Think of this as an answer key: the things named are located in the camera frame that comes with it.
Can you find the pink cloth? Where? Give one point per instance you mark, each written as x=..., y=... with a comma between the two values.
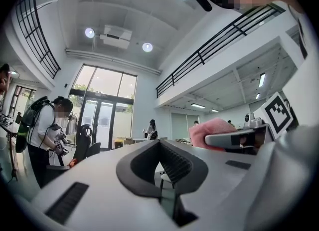
x=209, y=127

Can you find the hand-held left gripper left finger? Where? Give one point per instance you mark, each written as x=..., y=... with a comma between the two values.
x=99, y=175

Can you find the black office chair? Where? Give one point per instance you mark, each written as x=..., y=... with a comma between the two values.
x=83, y=145

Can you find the glass entrance door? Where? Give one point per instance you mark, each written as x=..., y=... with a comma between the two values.
x=104, y=80

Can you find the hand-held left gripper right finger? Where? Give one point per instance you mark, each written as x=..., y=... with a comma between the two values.
x=224, y=187

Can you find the white round stool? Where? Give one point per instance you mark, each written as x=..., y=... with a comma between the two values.
x=165, y=177

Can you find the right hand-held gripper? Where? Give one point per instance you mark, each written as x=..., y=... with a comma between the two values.
x=276, y=115

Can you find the black balcony railing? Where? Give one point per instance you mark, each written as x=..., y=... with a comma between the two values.
x=202, y=59
x=56, y=69

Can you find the ceiling tube light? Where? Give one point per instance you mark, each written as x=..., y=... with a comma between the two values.
x=261, y=80
x=198, y=105

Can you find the round ceiling light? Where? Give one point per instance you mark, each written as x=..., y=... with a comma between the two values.
x=89, y=32
x=147, y=47

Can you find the white ceiling air conditioner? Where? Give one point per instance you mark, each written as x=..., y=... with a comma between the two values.
x=115, y=36

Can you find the orange jacket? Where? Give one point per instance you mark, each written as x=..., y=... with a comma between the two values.
x=73, y=163

